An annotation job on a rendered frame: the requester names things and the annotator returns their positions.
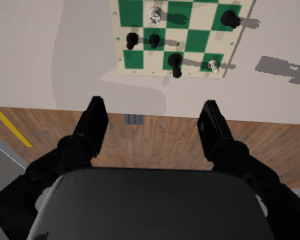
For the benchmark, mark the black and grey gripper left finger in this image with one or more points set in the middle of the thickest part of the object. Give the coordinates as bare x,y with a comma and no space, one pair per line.
17,200

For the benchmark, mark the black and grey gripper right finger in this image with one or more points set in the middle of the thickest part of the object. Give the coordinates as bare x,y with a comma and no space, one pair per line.
233,157

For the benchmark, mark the green and cream chessboard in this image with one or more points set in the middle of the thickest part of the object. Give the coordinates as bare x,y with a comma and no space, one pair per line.
189,28

